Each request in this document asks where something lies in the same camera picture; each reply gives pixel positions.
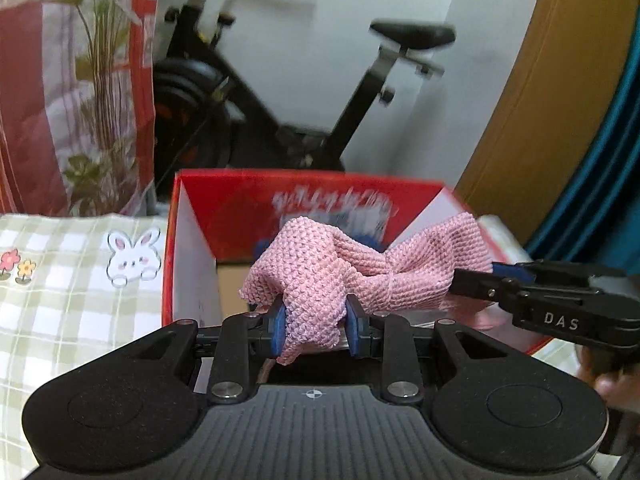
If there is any pink knitted cloth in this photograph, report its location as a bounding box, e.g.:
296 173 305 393
240 212 496 365

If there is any person's right hand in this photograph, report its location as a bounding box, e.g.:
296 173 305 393
576 346 640 413

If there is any teal blue curtain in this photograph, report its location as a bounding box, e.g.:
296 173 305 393
525 30 639 274

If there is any red strawberry cardboard box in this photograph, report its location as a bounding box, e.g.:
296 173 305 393
162 169 546 361

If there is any checked bunny print tablecloth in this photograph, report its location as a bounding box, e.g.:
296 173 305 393
1 214 167 479

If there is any black exercise bike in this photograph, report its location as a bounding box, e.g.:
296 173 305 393
153 0 456 192

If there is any brown wooden door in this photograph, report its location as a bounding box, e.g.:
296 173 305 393
456 0 639 243

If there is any green potted plant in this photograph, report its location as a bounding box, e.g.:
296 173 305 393
49 0 153 217

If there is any red and white patterned curtain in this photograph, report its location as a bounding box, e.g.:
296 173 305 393
1 0 157 217

